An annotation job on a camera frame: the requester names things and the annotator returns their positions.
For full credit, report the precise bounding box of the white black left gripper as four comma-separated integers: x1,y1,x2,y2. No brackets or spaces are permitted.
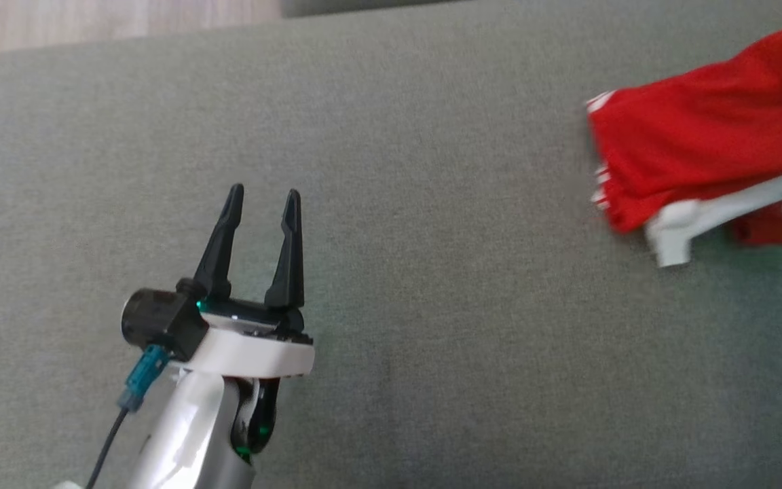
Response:
174,183,316,380

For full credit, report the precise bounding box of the red and white garment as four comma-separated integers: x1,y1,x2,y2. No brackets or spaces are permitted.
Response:
584,20,782,249

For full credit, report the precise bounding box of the grey sofa seat cushion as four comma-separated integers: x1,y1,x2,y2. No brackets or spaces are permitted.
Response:
280,0,474,19

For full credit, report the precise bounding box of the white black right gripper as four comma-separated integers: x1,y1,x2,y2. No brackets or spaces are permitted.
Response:
644,170,782,268

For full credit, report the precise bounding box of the black cable teal plug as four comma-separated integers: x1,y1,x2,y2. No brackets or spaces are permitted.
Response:
84,343,170,489

